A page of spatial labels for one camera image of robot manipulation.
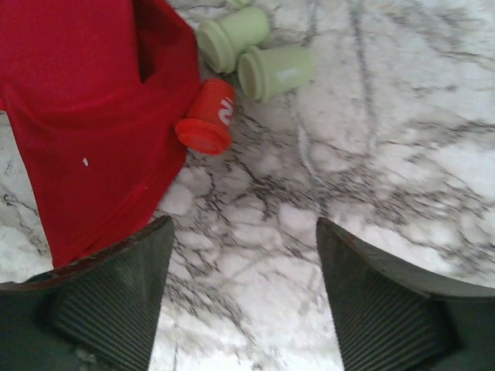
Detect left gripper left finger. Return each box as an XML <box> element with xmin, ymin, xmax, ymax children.
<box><xmin>1</xmin><ymin>216</ymin><xmax>174</xmax><ymax>370</ymax></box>

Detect red cloth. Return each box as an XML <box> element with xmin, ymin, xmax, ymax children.
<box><xmin>1</xmin><ymin>1</ymin><xmax>200</xmax><ymax>267</ymax></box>

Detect green capsule pair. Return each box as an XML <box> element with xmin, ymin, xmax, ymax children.
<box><xmin>196</xmin><ymin>6</ymin><xmax>270</xmax><ymax>73</ymax></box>
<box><xmin>237</xmin><ymin>46</ymin><xmax>316</xmax><ymax>103</ymax></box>

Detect red capsule cluster five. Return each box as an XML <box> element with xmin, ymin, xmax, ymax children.
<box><xmin>175</xmin><ymin>78</ymin><xmax>235</xmax><ymax>155</ymax></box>

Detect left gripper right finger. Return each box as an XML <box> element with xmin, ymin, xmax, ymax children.
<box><xmin>316</xmin><ymin>217</ymin><xmax>494</xmax><ymax>371</ymax></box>

